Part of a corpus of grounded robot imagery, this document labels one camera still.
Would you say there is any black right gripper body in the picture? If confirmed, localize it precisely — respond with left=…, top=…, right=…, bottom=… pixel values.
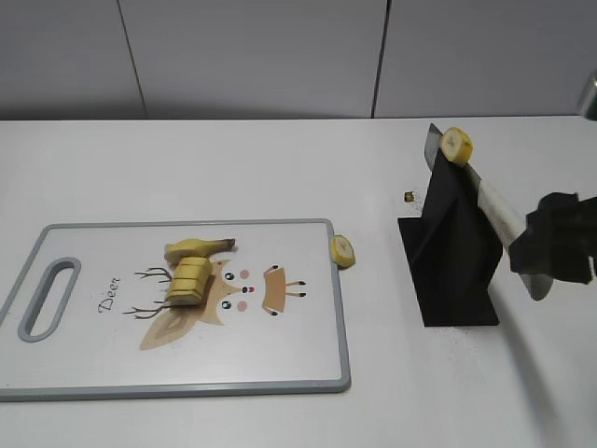
left=571, top=194, right=596, bottom=280

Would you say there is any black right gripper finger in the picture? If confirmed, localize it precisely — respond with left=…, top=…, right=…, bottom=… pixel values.
left=508, top=230, right=592, bottom=284
left=526, top=192, right=579, bottom=233

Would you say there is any white handled kitchen knife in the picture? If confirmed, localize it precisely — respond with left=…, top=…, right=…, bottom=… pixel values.
left=424, top=121, right=556, bottom=301

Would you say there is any banana slice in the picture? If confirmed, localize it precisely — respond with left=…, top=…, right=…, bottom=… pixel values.
left=440, top=127, right=474, bottom=167
left=330, top=234, right=356, bottom=270

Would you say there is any banana end piece with stem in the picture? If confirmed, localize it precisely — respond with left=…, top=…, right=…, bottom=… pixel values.
left=164, top=239, right=236, bottom=265

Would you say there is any banana slice beside board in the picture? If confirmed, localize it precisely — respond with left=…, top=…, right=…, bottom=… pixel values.
left=330, top=234, right=356, bottom=270

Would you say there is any stack of banana slices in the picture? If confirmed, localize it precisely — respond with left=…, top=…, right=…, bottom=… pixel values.
left=164, top=257, right=213, bottom=307

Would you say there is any black knife stand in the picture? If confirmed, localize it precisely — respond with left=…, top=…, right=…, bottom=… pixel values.
left=397, top=153, right=503, bottom=327

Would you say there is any white deer cutting board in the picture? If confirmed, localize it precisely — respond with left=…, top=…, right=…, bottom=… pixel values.
left=1, top=218, right=351, bottom=401

